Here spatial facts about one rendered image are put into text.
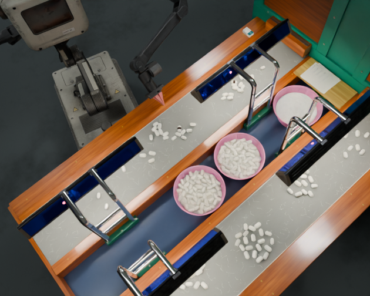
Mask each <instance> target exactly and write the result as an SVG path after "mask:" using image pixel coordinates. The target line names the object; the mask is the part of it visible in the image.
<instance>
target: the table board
mask: <svg viewBox="0 0 370 296"><path fill-rule="evenodd" d="M8 210H9V211H10V212H11V214H12V215H13V217H14V219H15V220H16V222H17V223H18V224H21V222H22V221H21V220H20V219H19V218H18V217H17V216H16V214H15V213H14V211H13V209H12V208H11V207H10V206H9V207H8ZM28 240H29V241H30V243H31V244H32V246H33V248H34V249H35V251H36V252H37V253H38V255H39V256H40V258H41V260H42V261H43V263H44V264H45V265H46V267H47V269H48V270H49V272H50V273H51V275H52V277H53V278H54V279H55V281H56V282H57V284H58V286H59V287H60V288H61V290H62V292H63V293H64V295H65V296H75V295H74V293H73V292H72V290H71V289H70V287H69V286H68V284H67V283H66V281H65V280H64V278H63V277H60V276H57V275H56V274H55V273H54V272H53V270H52V269H51V265H50V263H49V261H48V260H47V259H46V257H45V256H44V254H43V252H42V251H41V249H40V248H39V247H38V245H37V243H36V242H35V240H34V239H33V238H31V239H28Z"/></svg>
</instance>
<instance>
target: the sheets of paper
mask: <svg viewBox="0 0 370 296"><path fill-rule="evenodd" d="M301 77H302V78H303V79H304V80H306V81H307V82H308V83H310V84H311V85H312V86H313V87H315V88H316V89H318V90H319V91H320V92H321V93H323V94H325V93H326V92H327V91H328V90H329V89H330V88H332V87H333V86H334V85H336V84H337V83H338V82H339V81H341V80H340V79H339V78H338V77H336V76H335V75H334V74H333V73H331V72H330V71H329V70H328V69H327V68H325V67H324V66H323V65H321V64H320V63H319V64H317V63H316V62H315V63H314V64H313V65H312V66H311V67H310V68H308V69H307V70H306V71H305V72H304V73H303V74H302V75H301Z"/></svg>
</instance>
